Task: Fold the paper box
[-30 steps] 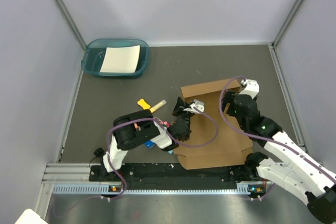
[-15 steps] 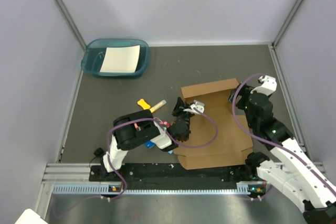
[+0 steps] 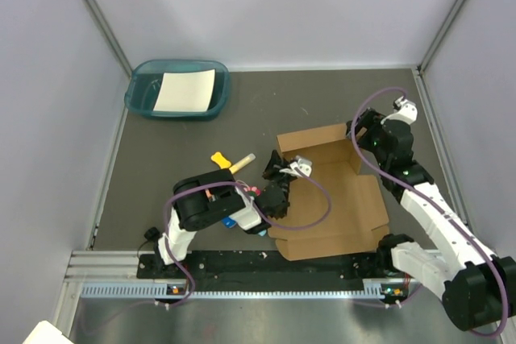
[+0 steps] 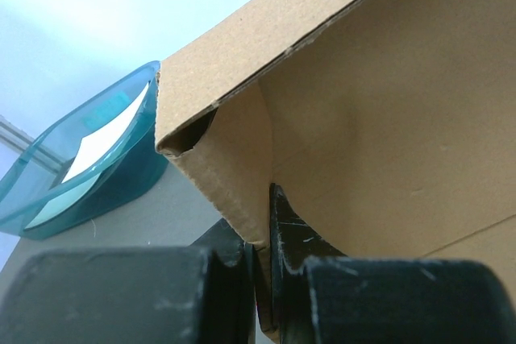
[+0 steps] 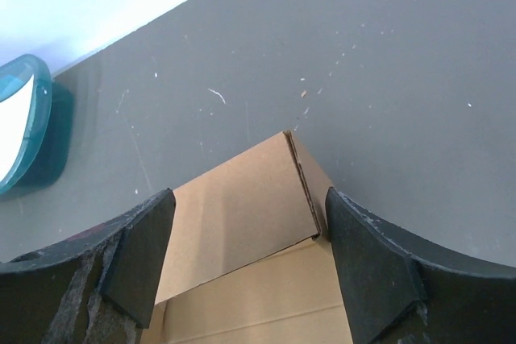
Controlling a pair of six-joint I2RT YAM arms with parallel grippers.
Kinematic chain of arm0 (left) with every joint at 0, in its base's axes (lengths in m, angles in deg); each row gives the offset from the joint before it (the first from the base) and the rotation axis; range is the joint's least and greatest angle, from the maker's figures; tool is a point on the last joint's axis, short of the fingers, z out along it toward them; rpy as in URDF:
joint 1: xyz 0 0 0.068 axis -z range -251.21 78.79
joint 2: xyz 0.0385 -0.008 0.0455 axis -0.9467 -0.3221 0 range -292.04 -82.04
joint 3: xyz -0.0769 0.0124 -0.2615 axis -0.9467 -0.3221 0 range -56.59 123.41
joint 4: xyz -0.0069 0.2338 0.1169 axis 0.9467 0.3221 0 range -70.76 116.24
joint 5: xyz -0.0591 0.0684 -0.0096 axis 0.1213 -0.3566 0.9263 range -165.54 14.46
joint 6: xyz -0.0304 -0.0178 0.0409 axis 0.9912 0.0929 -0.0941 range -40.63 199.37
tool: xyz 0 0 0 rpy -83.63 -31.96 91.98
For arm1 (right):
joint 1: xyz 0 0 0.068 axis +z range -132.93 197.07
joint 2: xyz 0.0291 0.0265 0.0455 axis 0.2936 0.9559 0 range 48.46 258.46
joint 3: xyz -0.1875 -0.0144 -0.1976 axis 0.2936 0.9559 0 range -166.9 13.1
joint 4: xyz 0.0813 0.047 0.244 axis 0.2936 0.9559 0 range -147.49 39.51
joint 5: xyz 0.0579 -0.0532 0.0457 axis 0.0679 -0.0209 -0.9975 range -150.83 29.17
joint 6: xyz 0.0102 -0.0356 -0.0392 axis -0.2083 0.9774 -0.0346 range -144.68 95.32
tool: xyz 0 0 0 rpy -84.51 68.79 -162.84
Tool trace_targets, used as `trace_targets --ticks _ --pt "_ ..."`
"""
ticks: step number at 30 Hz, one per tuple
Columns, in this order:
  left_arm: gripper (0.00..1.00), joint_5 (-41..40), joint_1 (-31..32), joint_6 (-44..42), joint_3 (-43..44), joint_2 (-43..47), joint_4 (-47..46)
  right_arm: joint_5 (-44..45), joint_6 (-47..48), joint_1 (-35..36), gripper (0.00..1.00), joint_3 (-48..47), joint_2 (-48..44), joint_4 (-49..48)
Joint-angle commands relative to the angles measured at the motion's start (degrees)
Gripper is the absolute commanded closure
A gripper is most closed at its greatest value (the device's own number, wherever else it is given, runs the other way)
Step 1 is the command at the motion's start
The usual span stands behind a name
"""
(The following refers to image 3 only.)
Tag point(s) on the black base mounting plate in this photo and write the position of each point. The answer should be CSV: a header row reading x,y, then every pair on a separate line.
x,y
349,267

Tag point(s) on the aluminium frame rail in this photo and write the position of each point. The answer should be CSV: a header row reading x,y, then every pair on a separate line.
x,y
129,266

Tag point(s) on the teal plastic bin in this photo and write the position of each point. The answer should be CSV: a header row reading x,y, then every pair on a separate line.
x,y
146,79

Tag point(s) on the white paper sheet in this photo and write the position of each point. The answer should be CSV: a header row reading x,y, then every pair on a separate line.
x,y
185,92

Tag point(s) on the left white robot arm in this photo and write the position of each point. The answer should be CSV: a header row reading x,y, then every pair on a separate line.
x,y
192,211

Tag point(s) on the blue rectangular eraser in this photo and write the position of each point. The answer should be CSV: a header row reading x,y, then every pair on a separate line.
x,y
228,222

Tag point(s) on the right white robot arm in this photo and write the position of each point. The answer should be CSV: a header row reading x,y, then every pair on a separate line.
x,y
476,287

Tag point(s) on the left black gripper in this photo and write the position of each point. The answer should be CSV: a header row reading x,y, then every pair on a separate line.
x,y
274,167

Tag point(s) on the yellow highlighter pen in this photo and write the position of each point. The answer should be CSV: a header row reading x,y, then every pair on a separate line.
x,y
245,161

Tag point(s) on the brown cardboard box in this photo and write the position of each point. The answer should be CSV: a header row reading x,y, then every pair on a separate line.
x,y
338,210

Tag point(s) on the white box corner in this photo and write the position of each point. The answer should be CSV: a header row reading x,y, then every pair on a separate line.
x,y
46,333

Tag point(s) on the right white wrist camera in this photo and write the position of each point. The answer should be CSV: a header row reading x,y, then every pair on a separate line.
x,y
404,110

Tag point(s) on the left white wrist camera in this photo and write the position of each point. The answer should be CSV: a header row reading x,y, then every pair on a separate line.
x,y
300,166

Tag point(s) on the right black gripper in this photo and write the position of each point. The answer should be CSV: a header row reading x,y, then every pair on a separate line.
x,y
370,120

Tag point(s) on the yellow bone-shaped eraser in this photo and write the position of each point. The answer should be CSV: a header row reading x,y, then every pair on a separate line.
x,y
220,160

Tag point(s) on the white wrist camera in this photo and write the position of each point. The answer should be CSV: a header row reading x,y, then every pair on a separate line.
x,y
404,110
300,166

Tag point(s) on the pink green flower keychain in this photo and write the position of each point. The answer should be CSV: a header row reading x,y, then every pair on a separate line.
x,y
252,191

